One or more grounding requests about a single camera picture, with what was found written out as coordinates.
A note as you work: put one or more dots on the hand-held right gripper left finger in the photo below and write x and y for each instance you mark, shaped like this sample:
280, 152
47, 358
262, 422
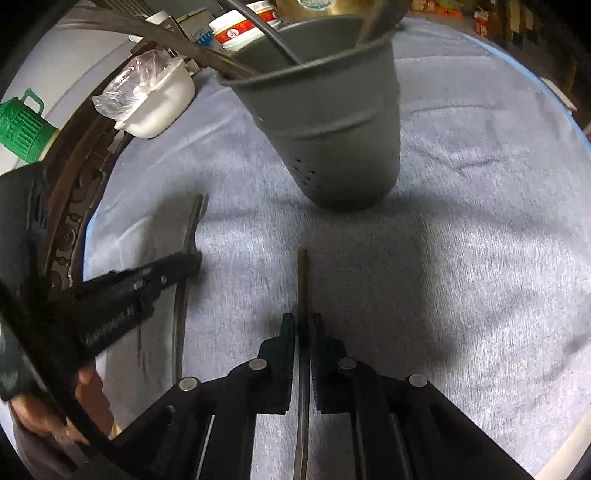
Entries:
286, 350

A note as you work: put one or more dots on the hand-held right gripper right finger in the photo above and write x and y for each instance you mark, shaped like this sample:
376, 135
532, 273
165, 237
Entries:
318, 350

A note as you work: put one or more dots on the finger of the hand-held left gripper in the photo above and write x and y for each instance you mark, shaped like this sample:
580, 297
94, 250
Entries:
175, 267

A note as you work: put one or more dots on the grey metal utensil holder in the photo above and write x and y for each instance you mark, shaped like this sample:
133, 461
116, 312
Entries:
341, 138

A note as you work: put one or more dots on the person's left hand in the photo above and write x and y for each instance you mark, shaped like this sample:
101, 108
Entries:
87, 383

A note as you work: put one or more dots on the carved wooden bench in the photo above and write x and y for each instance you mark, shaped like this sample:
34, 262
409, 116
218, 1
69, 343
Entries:
69, 221

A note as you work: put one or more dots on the green thermos flask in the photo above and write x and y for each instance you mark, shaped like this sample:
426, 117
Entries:
23, 129

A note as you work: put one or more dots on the white deep bowl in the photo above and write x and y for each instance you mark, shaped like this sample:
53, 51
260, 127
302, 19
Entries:
161, 110

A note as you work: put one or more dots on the clear plastic wrap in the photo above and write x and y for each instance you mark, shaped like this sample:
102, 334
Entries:
124, 87

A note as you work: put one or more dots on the grey tablecloth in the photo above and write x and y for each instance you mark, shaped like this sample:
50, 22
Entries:
461, 230

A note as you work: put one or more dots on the white bowl red rim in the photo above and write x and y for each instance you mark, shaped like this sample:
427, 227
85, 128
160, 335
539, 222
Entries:
233, 32

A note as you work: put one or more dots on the bronze electric kettle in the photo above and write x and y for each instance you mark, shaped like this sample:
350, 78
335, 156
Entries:
332, 8

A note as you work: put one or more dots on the blue table cover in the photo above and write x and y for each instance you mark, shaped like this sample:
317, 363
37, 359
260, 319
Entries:
561, 99

